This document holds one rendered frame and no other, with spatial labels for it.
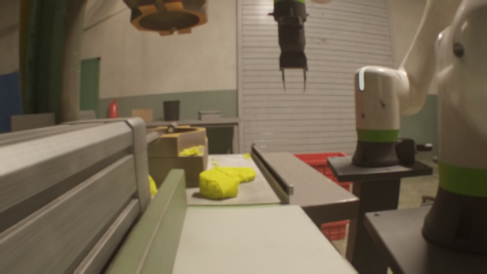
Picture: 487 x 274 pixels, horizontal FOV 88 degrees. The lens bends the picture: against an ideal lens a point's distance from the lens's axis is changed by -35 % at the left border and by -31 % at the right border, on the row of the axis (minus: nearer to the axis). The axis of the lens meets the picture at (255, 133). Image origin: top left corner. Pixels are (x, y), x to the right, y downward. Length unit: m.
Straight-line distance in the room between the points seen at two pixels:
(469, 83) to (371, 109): 0.66
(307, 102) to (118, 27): 3.61
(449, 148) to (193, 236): 0.27
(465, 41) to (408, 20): 6.97
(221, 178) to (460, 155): 0.24
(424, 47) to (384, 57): 5.63
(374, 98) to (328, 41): 5.33
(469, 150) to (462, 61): 0.16
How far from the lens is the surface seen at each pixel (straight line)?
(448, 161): 0.37
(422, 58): 0.97
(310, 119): 5.94
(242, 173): 0.35
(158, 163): 0.33
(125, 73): 6.06
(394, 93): 0.88
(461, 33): 0.22
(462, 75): 0.22
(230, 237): 0.20
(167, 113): 5.24
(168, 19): 0.47
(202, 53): 5.87
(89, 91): 6.23
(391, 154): 0.87
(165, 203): 0.16
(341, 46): 6.21
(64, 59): 0.42
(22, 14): 0.53
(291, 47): 0.96
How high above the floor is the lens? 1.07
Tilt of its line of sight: 5 degrees down
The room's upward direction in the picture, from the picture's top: 1 degrees counter-clockwise
